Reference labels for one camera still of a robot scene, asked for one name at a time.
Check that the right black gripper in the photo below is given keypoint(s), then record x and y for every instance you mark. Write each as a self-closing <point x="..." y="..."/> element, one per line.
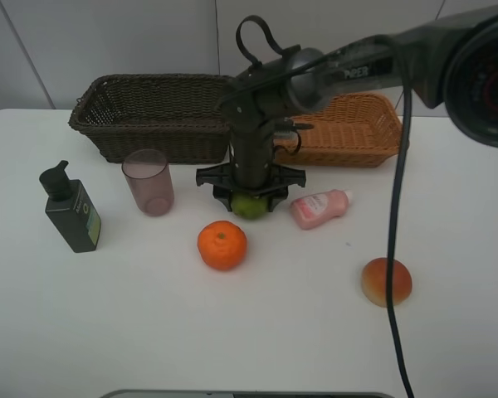
<point x="251" y="167"/>

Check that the green lime fruit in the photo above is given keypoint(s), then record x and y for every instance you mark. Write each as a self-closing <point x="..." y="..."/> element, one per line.
<point x="248" y="207"/>

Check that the orange tangerine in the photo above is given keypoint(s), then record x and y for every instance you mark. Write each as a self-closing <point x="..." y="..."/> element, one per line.
<point x="222" y="245"/>

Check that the pink lotion bottle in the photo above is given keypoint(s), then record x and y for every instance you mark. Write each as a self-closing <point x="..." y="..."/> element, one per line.
<point x="314" y="210"/>

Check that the translucent purple plastic cup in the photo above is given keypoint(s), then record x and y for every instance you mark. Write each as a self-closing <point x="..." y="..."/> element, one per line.
<point x="147" y="174"/>

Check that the red yellow peach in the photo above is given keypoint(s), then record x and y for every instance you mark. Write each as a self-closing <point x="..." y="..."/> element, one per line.
<point x="373" y="282"/>

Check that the dark green pump bottle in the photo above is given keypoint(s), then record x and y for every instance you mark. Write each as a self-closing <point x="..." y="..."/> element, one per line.
<point x="70" y="209"/>

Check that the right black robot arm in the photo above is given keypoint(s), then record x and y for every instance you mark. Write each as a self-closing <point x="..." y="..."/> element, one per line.
<point x="451" y="61"/>

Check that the dark brown wicker basket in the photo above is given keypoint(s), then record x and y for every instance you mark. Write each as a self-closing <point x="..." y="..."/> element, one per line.
<point x="173" y="113"/>

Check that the light orange wicker basket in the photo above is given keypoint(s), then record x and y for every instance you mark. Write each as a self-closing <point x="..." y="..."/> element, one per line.
<point x="361" y="131"/>

